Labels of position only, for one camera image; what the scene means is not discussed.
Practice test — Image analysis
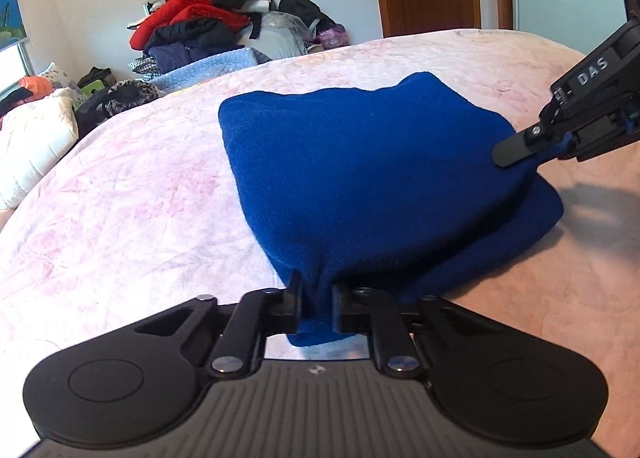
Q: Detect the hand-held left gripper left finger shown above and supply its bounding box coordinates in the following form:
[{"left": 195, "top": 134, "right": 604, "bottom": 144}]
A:
[{"left": 135, "top": 271, "right": 305, "bottom": 380}]

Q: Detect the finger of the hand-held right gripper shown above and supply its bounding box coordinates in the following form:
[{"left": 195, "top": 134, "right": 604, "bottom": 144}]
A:
[
  {"left": 577, "top": 113, "right": 640, "bottom": 162},
  {"left": 491, "top": 123, "right": 574, "bottom": 169}
]

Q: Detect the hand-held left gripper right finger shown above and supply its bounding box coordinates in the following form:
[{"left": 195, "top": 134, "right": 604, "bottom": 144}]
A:
[{"left": 331, "top": 282, "right": 501, "bottom": 381}]

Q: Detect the blue knit sweater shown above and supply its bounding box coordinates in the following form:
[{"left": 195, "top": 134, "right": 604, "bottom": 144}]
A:
[{"left": 218, "top": 71, "right": 565, "bottom": 349}]

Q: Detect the pink blanket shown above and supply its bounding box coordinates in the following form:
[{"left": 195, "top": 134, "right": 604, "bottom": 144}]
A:
[{"left": 0, "top": 27, "right": 640, "bottom": 458}]

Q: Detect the purple bag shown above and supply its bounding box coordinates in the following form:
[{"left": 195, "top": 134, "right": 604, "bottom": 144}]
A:
[{"left": 315, "top": 24, "right": 348, "bottom": 50}]

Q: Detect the light blue towel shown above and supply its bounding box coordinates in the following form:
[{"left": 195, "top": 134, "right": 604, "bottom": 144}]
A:
[{"left": 147, "top": 47, "right": 273, "bottom": 95}]

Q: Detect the clear plastic bag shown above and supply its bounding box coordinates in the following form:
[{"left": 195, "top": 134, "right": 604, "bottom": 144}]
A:
[{"left": 250, "top": 11, "right": 310, "bottom": 59}]

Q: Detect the fur-trimmed dark coat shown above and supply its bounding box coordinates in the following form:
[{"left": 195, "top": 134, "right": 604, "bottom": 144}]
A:
[{"left": 75, "top": 78, "right": 168, "bottom": 139}]

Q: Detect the houndstooth garment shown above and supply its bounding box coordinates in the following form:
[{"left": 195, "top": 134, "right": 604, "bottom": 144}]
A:
[{"left": 127, "top": 57, "right": 161, "bottom": 76}]

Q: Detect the navy jacket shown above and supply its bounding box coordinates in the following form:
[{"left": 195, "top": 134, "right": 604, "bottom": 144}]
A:
[{"left": 145, "top": 18, "right": 251, "bottom": 74}]

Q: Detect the white puffer jacket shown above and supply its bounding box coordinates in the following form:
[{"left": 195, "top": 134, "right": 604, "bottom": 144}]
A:
[{"left": 0, "top": 87, "right": 80, "bottom": 211}]

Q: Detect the red jacket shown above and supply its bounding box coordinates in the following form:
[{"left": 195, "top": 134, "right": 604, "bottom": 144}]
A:
[{"left": 129, "top": 0, "right": 251, "bottom": 52}]

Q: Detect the floral white cloth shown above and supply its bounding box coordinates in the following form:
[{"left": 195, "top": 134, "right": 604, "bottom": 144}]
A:
[{"left": 37, "top": 63, "right": 81, "bottom": 95}]

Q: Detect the orange garment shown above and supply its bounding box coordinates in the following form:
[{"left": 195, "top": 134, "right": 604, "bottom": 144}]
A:
[{"left": 17, "top": 76, "right": 53, "bottom": 96}]

